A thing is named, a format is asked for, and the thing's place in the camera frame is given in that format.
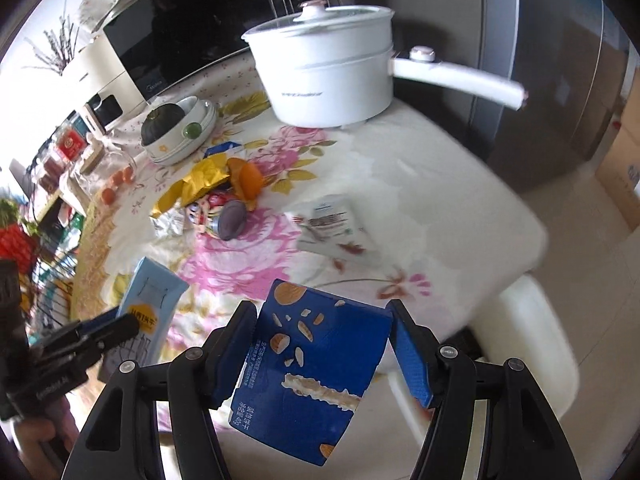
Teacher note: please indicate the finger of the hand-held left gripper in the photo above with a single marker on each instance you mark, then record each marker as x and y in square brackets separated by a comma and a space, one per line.
[100, 321]
[120, 332]

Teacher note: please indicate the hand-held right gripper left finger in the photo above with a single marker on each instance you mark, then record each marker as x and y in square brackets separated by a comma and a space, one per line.
[232, 360]

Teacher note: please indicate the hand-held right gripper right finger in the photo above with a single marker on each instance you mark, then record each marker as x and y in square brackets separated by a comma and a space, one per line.
[412, 355]

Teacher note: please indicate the light blue milk carton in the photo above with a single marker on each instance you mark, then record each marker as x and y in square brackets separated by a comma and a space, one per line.
[150, 285]

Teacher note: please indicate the blue biscuit box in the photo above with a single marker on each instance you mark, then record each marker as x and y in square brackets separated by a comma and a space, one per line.
[325, 335]

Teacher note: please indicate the white plastic bin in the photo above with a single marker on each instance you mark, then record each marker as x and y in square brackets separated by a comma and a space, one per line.
[520, 340]

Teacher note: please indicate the orange peel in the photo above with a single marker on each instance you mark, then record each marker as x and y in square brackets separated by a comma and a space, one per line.
[245, 180]

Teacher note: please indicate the small blue white box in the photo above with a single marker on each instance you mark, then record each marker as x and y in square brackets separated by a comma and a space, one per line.
[225, 149]

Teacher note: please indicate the person's left hand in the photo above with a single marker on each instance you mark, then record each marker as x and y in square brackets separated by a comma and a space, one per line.
[35, 435]

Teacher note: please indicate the red gift bags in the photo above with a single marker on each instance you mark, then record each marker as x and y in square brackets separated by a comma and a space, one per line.
[15, 242]

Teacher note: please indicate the silver foil wrapper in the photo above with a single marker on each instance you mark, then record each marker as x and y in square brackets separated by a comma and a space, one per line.
[170, 222]

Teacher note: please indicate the red cartoon drink can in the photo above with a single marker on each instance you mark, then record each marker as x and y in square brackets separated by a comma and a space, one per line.
[230, 220]

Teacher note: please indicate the torn white snack packet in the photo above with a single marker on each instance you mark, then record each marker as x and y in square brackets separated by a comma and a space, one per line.
[330, 220]

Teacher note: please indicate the clear glass jar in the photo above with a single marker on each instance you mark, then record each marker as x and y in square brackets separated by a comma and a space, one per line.
[112, 157]

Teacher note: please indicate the yellow snack bag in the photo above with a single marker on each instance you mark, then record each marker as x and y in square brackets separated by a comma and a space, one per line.
[205, 177]

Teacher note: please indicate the floral tablecloth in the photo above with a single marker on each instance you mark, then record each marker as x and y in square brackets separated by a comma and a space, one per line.
[400, 170]

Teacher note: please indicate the dark green pumpkin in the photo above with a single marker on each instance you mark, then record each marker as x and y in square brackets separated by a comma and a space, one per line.
[160, 125]

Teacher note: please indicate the small white bowl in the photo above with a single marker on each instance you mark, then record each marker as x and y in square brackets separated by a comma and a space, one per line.
[192, 104]

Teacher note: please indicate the cream kitchen appliance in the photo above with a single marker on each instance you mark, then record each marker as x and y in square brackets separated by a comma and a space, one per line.
[95, 80]

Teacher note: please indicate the dried bare branches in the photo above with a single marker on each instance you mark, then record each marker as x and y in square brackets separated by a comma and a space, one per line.
[55, 47]

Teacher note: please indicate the cardboard box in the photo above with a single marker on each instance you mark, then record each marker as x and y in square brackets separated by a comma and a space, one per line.
[620, 160]

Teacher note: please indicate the white electric cooking pot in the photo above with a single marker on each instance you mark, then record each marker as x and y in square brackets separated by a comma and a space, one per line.
[325, 75]

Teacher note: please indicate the black microwave oven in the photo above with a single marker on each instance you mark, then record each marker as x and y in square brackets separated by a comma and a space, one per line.
[200, 35]

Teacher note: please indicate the grey refrigerator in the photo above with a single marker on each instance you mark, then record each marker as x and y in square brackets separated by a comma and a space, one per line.
[550, 60]

